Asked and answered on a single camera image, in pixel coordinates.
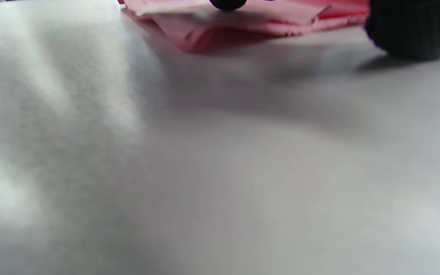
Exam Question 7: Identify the person's left hand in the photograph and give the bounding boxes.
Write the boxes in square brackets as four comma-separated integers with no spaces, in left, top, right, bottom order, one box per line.
[208,0,440,61]

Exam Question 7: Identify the pink cloth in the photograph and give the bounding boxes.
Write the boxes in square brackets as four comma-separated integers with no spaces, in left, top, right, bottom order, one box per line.
[118,0,371,55]

